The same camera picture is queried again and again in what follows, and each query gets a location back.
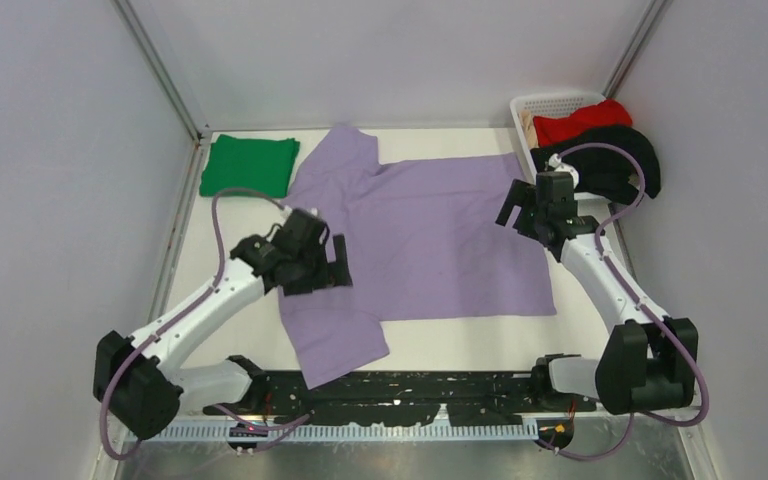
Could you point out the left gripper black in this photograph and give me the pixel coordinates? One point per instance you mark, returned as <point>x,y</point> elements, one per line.
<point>331,274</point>

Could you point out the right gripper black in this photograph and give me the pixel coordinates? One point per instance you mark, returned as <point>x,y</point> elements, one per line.
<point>524,195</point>

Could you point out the purple t shirt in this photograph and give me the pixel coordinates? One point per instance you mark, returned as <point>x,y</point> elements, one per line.
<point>423,249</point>

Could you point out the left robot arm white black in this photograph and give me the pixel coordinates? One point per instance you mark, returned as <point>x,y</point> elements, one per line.
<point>140,378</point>

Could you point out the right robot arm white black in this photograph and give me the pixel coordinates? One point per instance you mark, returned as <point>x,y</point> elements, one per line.
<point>648,363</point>

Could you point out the red t shirt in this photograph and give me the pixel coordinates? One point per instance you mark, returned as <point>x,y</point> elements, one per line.
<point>551,131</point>

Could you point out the beige t shirt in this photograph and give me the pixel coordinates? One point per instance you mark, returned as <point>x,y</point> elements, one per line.
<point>528,129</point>

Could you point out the black t shirt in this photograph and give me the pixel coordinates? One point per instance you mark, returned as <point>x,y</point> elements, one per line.
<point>605,172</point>

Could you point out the white plastic basket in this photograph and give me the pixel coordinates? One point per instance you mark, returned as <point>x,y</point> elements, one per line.
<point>554,104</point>

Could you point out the folded green t shirt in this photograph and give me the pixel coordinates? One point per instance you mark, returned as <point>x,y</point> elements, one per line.
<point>262,165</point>

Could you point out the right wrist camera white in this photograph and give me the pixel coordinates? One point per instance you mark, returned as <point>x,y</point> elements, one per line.
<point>555,163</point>

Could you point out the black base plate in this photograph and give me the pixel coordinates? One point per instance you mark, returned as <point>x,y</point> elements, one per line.
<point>397,397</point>

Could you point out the aluminium frame rail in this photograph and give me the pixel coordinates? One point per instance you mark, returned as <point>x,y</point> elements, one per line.
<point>384,387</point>

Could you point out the white slotted cable duct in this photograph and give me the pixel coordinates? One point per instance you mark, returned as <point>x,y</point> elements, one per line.
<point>438,430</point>

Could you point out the right corner metal post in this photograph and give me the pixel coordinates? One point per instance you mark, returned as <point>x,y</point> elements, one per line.
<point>647,25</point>

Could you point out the corner metal post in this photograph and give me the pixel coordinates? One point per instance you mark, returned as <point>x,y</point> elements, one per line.
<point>647,25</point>
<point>146,46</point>

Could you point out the left corner metal post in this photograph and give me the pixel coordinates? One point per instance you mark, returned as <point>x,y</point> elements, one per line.
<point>146,46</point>

